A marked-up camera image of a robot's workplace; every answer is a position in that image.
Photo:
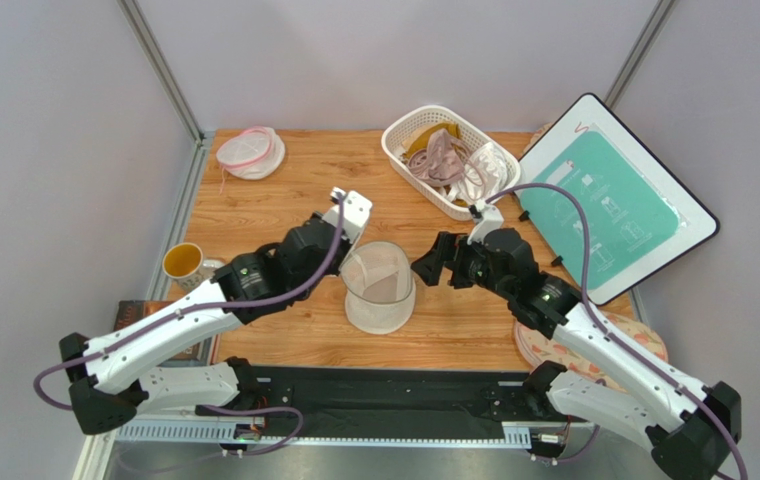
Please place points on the white plastic basket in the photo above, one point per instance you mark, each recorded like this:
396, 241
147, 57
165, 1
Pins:
473, 138

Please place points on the white teal folding board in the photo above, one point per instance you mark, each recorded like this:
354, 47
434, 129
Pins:
589, 170

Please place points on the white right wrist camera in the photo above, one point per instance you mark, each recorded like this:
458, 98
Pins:
487, 218

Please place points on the patterned mug with tea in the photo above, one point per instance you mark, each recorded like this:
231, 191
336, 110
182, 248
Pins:
188, 267

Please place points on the pink satin bra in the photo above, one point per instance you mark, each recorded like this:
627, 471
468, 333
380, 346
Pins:
440, 164

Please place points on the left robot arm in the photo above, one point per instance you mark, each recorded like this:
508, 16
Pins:
117, 376

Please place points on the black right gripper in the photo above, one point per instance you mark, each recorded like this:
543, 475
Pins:
455, 252

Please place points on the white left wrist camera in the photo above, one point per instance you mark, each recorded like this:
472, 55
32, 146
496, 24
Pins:
357, 212

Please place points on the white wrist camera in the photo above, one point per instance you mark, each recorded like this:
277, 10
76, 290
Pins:
357, 212
487, 218

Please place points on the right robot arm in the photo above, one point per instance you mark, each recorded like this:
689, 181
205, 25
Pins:
688, 428

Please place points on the white pink-trimmed mesh laundry bag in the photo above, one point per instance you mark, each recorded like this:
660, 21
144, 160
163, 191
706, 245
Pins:
254, 154

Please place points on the mustard yellow bra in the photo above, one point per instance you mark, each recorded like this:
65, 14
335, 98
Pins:
451, 127

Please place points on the white bra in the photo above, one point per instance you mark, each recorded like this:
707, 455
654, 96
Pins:
485, 173

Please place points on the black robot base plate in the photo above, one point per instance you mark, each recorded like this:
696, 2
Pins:
387, 401

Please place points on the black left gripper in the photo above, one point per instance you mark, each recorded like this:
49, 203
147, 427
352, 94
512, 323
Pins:
344, 248

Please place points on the white slotted cable duct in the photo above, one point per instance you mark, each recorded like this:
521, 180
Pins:
214, 430

